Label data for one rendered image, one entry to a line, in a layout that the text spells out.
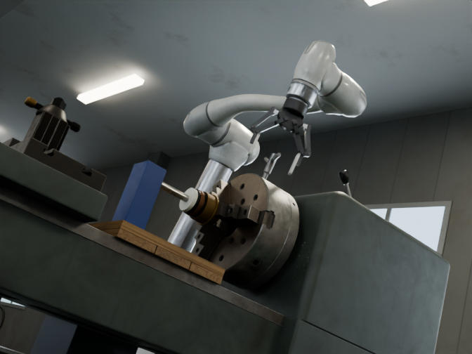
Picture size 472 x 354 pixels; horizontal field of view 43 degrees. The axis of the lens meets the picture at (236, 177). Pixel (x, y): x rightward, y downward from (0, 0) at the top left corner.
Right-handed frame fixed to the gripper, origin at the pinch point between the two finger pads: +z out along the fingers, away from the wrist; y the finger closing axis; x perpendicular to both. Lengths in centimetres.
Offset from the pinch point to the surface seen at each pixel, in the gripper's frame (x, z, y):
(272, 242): 17.1, 23.6, -7.8
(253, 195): 10.7, 13.3, 1.4
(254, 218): 18.2, 19.8, -0.6
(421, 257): -5, 6, -56
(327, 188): -366, -81, -94
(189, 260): 34, 37, 11
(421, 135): -301, -143, -137
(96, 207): 51, 36, 34
